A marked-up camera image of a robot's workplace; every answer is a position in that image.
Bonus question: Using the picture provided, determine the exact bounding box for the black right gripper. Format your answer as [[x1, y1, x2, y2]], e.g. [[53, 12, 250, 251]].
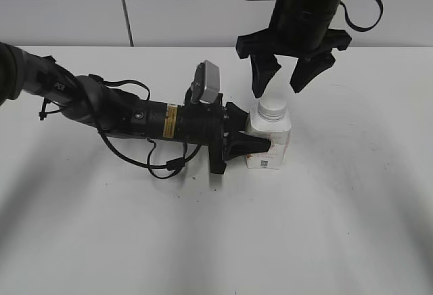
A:
[[236, 28, 350, 98]]

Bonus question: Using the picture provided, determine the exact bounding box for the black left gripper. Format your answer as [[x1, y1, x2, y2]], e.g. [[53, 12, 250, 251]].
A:
[[175, 93, 271, 174]]

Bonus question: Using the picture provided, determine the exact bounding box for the white screw cap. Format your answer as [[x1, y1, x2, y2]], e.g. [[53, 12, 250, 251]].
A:
[[258, 93, 287, 121]]

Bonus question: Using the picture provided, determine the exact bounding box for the white drink bottle carton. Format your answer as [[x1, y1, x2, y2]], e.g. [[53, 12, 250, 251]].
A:
[[246, 106, 292, 169]]

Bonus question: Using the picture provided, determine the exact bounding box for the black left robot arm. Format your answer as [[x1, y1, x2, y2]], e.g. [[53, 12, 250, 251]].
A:
[[1, 43, 271, 177]]

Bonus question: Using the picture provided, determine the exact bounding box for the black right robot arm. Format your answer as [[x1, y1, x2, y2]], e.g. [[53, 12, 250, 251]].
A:
[[235, 0, 351, 98]]

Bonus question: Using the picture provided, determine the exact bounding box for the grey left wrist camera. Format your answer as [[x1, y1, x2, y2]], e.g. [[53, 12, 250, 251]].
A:
[[190, 60, 220, 104]]

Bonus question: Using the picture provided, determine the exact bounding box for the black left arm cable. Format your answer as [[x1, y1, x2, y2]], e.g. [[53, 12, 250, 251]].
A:
[[88, 74, 204, 180]]

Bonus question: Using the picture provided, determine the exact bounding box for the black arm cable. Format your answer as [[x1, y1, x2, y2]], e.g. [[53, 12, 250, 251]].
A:
[[340, 0, 384, 34], [88, 74, 204, 180]]

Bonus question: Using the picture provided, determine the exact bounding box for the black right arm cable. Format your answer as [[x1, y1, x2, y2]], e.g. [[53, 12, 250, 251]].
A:
[[340, 0, 384, 34]]

